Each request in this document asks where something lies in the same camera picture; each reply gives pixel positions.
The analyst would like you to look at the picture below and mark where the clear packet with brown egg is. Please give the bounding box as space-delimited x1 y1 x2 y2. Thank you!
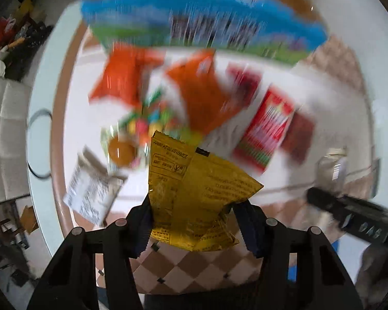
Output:
100 126 149 172

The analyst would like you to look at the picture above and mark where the colourful candy ball bag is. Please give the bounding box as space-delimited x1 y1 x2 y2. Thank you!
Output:
118 90 204 162

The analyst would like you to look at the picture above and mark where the brown snack packet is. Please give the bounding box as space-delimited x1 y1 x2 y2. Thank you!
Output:
279 112 315 165

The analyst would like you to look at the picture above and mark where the orange snack packet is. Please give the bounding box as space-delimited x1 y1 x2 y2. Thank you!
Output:
89 43 164 108
165 50 238 136

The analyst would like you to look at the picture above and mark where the black tripod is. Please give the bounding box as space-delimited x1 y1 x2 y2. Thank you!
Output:
5 22 54 82

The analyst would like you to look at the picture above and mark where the checkered brown white tablecloth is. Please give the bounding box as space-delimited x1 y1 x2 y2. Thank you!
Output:
50 22 374 295

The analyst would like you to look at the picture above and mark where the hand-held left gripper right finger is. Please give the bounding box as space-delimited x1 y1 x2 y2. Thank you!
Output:
233 200 364 310

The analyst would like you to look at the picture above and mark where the black cable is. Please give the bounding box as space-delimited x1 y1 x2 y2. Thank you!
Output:
26 109 55 179

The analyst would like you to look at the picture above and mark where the yellow box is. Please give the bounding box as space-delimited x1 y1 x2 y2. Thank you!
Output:
14 0 35 19

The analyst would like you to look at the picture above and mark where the person's right forearm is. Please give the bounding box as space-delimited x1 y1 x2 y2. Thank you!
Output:
355 242 388 310

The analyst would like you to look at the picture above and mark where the red plastic bag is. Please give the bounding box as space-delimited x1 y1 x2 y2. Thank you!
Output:
0 15 17 50

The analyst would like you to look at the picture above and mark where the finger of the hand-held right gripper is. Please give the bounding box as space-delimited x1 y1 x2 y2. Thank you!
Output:
307 187 354 230

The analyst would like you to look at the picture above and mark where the red striped snack packet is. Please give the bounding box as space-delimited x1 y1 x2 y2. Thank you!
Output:
232 87 295 174

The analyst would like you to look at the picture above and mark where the yellow snack packet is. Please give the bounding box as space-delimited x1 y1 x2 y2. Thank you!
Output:
148 130 265 252

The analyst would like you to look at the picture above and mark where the white grey printed packet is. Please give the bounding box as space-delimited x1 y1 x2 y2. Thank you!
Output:
63 147 128 227

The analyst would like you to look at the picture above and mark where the large blue green snack bag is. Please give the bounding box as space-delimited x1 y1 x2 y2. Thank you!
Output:
80 0 329 69

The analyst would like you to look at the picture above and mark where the white padded chair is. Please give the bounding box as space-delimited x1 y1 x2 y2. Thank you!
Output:
0 74 33 206

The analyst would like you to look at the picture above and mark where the clear plastic bottle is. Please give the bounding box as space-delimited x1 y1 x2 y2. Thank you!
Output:
316 147 349 198

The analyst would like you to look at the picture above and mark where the brown cardboard piece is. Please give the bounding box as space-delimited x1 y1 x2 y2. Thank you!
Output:
19 205 40 236

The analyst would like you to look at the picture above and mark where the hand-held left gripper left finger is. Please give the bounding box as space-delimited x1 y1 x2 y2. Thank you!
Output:
26 196 153 310

